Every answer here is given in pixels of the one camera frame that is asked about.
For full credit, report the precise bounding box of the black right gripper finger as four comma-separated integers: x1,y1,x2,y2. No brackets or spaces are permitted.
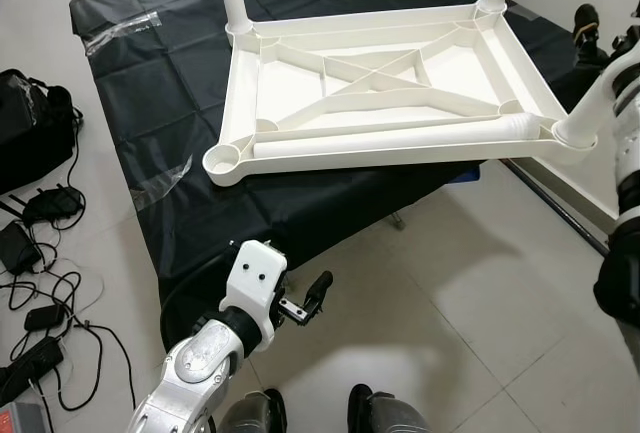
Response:
573,5,602,54

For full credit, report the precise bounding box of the white plastic table top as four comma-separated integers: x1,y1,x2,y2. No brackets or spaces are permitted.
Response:
203,3,599,187

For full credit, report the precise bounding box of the grey robot right leg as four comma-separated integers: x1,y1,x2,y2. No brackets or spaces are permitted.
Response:
348,385,431,433

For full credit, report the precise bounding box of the long black floor pole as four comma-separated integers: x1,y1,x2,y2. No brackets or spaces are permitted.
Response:
500,158,611,256

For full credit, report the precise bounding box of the blue dustpan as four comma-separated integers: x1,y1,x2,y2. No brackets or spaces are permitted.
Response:
448,163,483,184

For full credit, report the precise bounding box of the small black power adapter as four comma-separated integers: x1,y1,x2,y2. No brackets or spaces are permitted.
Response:
25,303,71,332

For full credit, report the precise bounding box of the black tablecloth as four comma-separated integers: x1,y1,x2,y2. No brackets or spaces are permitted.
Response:
68,0,601,304

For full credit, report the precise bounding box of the black router with antennas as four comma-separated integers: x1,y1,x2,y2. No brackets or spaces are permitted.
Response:
20,185,86,226

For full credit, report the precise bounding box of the black square case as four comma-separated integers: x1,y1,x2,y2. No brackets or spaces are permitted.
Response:
0,68,83,194

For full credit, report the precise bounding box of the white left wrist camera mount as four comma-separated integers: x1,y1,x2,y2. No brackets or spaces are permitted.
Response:
222,241,289,352

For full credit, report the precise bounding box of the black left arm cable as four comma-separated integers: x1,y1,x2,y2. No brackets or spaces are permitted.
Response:
160,248,241,354

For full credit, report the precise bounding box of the black floor cable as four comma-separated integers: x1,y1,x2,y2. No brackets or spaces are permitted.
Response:
0,253,138,414

